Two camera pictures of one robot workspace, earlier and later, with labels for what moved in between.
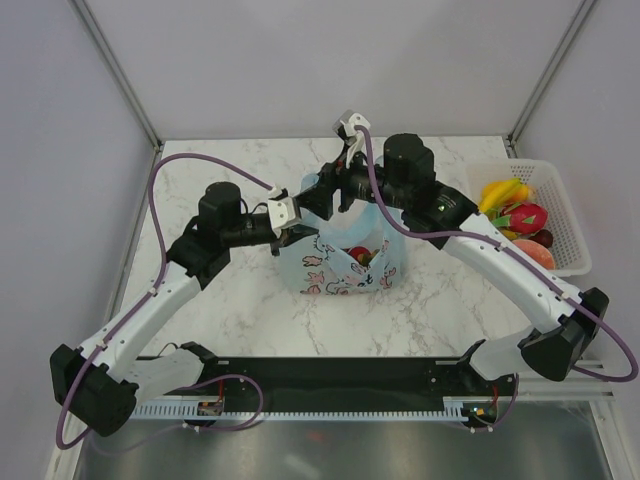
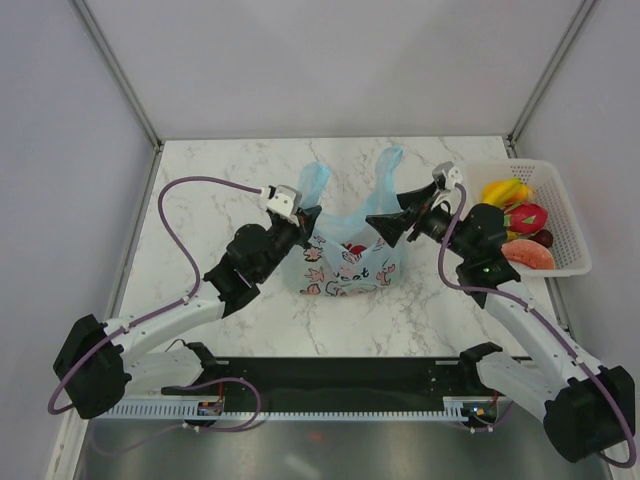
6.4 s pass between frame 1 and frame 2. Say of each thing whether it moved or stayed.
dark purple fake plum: stayed
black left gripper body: moved
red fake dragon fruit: stayed
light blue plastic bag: stayed
